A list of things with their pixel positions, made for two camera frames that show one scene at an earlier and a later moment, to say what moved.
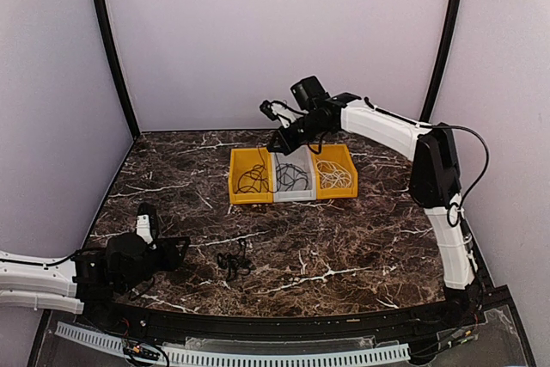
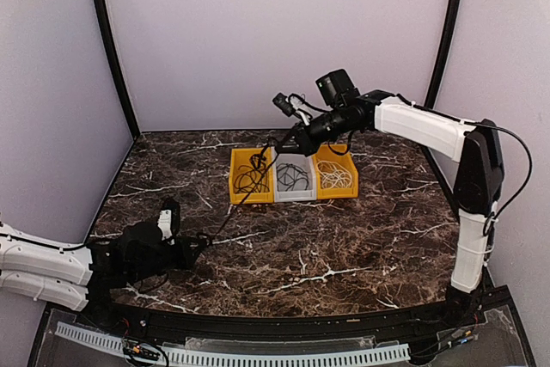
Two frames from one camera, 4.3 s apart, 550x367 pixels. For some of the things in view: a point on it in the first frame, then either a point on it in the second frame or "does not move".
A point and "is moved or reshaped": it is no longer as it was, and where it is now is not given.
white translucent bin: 294,175 does not move
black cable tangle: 237,263 to 251,180
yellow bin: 251,176 does not move
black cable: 253,180 is moved or reshaped
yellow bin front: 336,174 does not move
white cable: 333,175 does not move
